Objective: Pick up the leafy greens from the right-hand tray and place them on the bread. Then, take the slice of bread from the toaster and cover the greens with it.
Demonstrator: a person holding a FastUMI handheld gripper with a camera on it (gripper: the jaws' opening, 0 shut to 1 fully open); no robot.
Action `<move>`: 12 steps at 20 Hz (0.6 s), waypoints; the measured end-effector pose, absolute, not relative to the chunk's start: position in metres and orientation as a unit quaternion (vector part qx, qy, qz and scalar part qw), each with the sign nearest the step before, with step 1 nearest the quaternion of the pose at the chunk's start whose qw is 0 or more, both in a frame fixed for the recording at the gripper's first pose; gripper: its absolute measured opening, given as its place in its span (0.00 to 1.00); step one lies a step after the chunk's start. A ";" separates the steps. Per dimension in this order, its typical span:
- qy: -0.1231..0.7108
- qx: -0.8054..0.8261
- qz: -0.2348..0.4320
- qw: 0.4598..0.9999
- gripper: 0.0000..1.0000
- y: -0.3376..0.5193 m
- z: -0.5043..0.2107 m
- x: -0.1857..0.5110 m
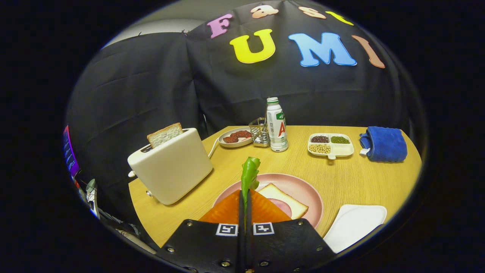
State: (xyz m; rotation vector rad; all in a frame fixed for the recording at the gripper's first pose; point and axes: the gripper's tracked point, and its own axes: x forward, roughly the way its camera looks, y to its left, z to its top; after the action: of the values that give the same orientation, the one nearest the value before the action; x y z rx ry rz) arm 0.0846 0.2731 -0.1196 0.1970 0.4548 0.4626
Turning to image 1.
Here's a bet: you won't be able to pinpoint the black backdrop cloth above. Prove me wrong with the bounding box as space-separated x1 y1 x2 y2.
64 0 417 190

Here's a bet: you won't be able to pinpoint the blue towel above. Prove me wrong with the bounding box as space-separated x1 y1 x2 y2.
359 126 408 163

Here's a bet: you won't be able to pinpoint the green lettuce leaf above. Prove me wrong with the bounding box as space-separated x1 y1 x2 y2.
241 157 261 232

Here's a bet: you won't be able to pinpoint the white grey device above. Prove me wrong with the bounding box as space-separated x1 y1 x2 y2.
85 179 100 218

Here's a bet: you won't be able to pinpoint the white bottle with green cap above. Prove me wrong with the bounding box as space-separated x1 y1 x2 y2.
266 97 289 152

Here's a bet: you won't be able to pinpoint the white toaster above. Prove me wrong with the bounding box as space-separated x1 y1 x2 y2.
127 128 213 206

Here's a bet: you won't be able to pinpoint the small round white plate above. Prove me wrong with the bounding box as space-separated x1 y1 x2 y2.
218 127 253 148

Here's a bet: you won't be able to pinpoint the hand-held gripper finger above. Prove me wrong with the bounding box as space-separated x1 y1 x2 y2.
155 190 247 273
246 188 337 273

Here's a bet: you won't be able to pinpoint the red meat slices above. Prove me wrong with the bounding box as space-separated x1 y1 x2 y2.
223 130 252 144

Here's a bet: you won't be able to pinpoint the pink plate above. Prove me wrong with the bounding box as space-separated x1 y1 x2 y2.
213 173 324 229

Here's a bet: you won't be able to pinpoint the toasted bread slice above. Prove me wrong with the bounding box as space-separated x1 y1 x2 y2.
147 122 184 149

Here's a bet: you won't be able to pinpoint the white rectangular plate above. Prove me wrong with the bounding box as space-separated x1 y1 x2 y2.
323 204 388 254

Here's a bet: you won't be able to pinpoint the white toaster cable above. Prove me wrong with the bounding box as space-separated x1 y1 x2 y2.
208 137 221 158

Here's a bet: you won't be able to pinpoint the metal wire holder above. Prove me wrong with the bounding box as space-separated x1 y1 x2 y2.
249 117 270 147

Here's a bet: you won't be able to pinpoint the divided white dish with beans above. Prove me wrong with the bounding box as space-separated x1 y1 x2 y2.
307 133 355 160

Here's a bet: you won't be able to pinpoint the white bread slice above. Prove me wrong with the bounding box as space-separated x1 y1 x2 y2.
258 183 309 220

